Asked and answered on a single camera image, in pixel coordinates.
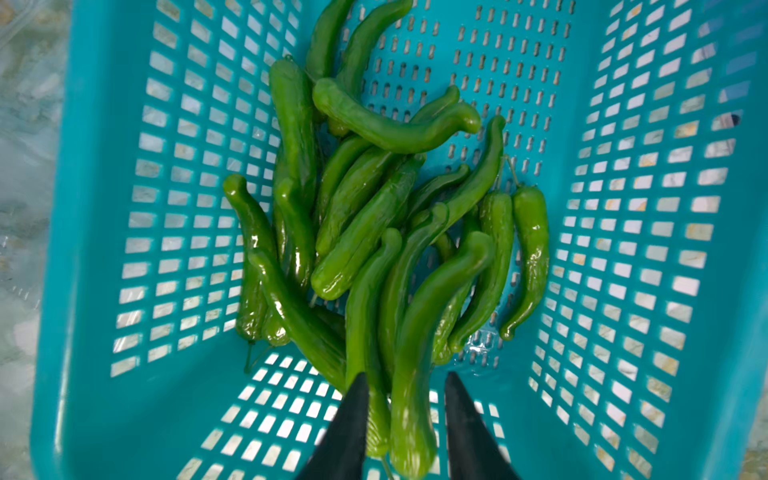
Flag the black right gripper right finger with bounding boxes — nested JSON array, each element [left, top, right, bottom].
[[444, 371, 520, 480]]

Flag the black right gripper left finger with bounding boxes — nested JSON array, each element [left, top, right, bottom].
[[296, 373, 369, 480]]

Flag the green peppers inside basket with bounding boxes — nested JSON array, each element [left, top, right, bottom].
[[222, 1, 550, 479]]

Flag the teal plastic basket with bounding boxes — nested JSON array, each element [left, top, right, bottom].
[[30, 1, 767, 479]]

